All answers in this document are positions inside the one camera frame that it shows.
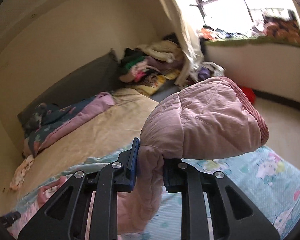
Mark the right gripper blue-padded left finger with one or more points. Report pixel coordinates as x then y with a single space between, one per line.
125 181

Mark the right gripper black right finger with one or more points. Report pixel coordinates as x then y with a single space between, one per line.
175 175

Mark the pink quilted jacket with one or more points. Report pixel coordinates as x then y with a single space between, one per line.
212 119

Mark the pile of assorted clothes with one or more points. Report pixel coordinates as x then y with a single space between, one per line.
148 67

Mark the clothes heap on floor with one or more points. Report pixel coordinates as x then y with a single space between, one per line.
206 70

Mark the clothes on window sill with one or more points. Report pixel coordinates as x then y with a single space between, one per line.
270 24

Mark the peach white small garment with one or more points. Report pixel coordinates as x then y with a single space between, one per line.
20 173

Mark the bed with beige sheet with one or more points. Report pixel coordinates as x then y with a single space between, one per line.
102 135

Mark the teal floral purple comforter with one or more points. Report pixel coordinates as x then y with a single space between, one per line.
49 123

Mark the light blue cartoon blanket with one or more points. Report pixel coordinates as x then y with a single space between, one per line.
269 181

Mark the dark green headboard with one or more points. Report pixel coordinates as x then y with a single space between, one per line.
99 75

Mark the red object on floor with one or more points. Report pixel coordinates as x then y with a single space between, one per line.
249 93

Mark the cream window curtain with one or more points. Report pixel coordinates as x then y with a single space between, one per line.
187 37

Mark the window with dark frame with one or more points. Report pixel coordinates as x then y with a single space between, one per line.
198 9

